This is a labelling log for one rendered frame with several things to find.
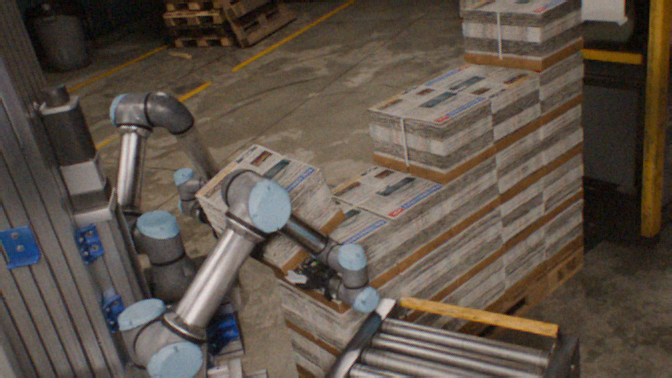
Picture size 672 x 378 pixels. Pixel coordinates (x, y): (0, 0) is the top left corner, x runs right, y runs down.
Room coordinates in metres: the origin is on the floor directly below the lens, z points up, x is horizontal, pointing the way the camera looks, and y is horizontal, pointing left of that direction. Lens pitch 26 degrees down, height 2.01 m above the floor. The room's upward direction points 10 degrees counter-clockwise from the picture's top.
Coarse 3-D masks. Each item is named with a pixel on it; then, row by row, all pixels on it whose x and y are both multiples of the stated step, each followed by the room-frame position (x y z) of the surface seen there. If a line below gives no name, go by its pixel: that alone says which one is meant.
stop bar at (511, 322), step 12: (408, 300) 1.62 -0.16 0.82; (420, 300) 1.61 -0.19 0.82; (432, 312) 1.57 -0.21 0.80; (444, 312) 1.55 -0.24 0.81; (456, 312) 1.53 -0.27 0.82; (468, 312) 1.52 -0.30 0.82; (480, 312) 1.51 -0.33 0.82; (492, 312) 1.51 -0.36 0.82; (504, 324) 1.46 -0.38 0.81; (516, 324) 1.44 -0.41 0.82; (528, 324) 1.43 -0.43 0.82; (540, 324) 1.43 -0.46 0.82; (552, 324) 1.42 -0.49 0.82; (552, 336) 1.39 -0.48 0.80
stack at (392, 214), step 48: (528, 144) 2.56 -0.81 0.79; (336, 192) 2.37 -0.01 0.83; (384, 192) 2.29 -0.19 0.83; (432, 192) 2.22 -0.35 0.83; (480, 192) 2.36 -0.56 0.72; (528, 192) 2.54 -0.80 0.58; (336, 240) 2.01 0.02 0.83; (384, 240) 2.05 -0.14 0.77; (432, 240) 2.19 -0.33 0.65; (480, 240) 2.34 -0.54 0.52; (528, 240) 2.53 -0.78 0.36; (288, 288) 2.15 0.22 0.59; (384, 288) 2.03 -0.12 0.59; (432, 288) 2.18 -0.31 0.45; (480, 288) 2.33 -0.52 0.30; (528, 288) 2.52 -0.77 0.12; (336, 336) 1.95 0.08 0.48
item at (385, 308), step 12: (384, 300) 1.67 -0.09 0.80; (372, 312) 1.62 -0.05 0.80; (384, 312) 1.61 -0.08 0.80; (396, 312) 1.65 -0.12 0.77; (372, 324) 1.57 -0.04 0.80; (360, 336) 1.53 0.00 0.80; (372, 336) 1.52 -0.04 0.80; (348, 348) 1.49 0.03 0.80; (360, 348) 1.48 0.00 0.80; (336, 360) 1.45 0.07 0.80; (348, 360) 1.44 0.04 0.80; (360, 360) 1.46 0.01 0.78; (336, 372) 1.41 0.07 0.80; (348, 372) 1.40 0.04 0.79
